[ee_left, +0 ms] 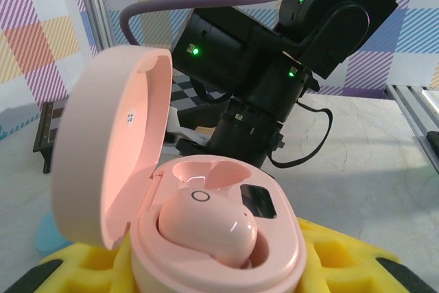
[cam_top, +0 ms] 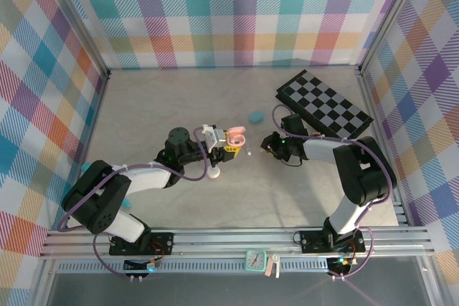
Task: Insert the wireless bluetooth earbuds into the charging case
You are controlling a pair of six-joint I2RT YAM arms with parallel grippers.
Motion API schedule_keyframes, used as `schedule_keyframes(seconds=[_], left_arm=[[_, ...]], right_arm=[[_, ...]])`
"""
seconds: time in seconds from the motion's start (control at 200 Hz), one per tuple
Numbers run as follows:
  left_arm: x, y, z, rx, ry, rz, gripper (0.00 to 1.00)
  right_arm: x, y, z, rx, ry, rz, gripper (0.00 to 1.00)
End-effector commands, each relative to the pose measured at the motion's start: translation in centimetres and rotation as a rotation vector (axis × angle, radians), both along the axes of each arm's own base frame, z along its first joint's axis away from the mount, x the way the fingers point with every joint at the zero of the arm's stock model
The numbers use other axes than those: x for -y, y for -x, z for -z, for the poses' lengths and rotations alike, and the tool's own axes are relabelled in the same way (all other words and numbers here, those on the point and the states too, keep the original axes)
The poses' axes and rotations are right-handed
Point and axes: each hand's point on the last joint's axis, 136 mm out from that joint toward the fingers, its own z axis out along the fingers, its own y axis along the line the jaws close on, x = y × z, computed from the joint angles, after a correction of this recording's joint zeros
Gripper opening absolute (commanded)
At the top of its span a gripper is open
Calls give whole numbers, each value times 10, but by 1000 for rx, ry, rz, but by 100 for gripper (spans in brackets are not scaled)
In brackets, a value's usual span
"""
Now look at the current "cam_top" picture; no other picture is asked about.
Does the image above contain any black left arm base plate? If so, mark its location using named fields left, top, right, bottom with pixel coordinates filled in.
left=108, top=231, right=176, bottom=257

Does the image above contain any black grey chessboard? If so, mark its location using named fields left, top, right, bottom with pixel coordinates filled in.
left=275, top=69, right=373, bottom=141

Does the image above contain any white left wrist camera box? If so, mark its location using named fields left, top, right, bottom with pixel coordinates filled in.
left=202, top=124, right=230, bottom=151

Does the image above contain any aluminium corner post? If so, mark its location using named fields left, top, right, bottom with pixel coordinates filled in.
left=34, top=0, right=111, bottom=80
left=358, top=0, right=430, bottom=75

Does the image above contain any teal square clock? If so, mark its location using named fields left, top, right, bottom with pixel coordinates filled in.
left=245, top=249, right=268, bottom=272

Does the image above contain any pink earbuds charging case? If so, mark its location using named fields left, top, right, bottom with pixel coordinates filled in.
left=225, top=125, right=247, bottom=146

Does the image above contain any teal cylindrical bottle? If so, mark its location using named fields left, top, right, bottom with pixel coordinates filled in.
left=80, top=162, right=133, bottom=210

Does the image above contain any white round-headed tag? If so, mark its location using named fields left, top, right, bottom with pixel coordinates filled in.
left=270, top=253, right=281, bottom=279

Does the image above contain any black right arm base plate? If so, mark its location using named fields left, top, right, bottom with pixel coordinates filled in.
left=299, top=229, right=366, bottom=254

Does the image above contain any aluminium frame bar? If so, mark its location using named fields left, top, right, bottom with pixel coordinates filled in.
left=356, top=67, right=412, bottom=228
left=66, top=71, right=111, bottom=196

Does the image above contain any perforated metal strip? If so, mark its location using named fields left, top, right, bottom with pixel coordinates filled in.
left=56, top=260, right=333, bottom=274

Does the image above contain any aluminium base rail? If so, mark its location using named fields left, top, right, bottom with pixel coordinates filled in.
left=39, top=226, right=435, bottom=261

